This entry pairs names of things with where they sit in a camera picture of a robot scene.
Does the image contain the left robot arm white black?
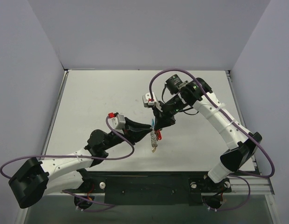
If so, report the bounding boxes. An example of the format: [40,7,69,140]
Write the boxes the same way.
[8,114,152,209]

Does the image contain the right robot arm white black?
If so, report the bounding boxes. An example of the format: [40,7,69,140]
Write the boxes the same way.
[143,75,262,191]

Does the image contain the aluminium rail frame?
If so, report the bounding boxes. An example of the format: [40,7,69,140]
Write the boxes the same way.
[18,70,275,224]

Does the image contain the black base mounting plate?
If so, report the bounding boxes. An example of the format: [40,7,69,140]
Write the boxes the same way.
[69,171,231,206]

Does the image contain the large keyring blue handle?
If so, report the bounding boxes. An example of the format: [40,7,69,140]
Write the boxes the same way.
[150,119,158,153]

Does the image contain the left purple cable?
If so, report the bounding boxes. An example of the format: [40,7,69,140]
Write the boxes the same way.
[0,116,136,213]

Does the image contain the red tag key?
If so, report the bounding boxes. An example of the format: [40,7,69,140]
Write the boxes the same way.
[156,130,162,140]

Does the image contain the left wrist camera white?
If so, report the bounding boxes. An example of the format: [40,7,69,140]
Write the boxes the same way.
[108,112,126,130]

